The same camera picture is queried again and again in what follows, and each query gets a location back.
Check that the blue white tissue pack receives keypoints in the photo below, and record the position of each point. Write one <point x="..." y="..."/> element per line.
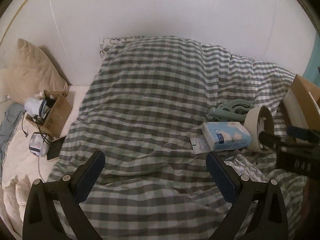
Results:
<point x="225" y="136"/>

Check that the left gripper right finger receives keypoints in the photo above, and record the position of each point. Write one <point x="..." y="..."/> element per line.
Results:
<point x="269" y="220"/>

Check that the silver foil packet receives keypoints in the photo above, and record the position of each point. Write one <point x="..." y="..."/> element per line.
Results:
<point x="244" y="167"/>

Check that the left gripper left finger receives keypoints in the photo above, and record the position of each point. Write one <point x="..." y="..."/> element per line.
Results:
<point x="41" y="220"/>

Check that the black flat pouch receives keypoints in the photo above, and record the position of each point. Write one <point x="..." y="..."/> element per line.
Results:
<point x="55" y="148"/>

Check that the patterned pillow under blanket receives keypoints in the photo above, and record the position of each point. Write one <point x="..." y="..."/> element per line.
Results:
<point x="108" y="43"/>

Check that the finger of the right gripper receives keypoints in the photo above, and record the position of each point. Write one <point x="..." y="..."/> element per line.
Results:
<point x="270" y="142"/>
<point x="310" y="135"/>

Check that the small cardboard box with clutter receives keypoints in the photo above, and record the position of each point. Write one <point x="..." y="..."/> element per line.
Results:
<point x="54" y="114"/>

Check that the beige pillow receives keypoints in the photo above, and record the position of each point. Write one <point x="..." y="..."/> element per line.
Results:
<point x="28" y="72"/>

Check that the large open cardboard box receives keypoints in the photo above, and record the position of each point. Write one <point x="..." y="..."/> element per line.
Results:
<point x="300" y="105"/>

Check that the beige tape roll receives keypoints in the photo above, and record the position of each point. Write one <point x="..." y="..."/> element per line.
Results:
<point x="258" y="119"/>

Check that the checked green white blanket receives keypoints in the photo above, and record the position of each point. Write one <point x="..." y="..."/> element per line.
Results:
<point x="150" y="97"/>

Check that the teal curtain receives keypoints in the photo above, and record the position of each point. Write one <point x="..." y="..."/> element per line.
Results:
<point x="312" y="70"/>

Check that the white blue tube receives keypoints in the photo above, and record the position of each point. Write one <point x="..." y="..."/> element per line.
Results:
<point x="199" y="145"/>

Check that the small plastic wrapped pack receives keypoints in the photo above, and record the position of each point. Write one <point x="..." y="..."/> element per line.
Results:
<point x="39" y="144"/>

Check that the blue grey cloth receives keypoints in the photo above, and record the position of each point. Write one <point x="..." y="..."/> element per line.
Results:
<point x="12" y="117"/>

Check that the teal plastic clothes hanger clip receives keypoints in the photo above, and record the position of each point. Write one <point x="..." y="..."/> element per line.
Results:
<point x="235" y="110"/>

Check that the white bed sheet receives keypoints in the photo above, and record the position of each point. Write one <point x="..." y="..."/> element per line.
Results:
<point x="20" y="168"/>

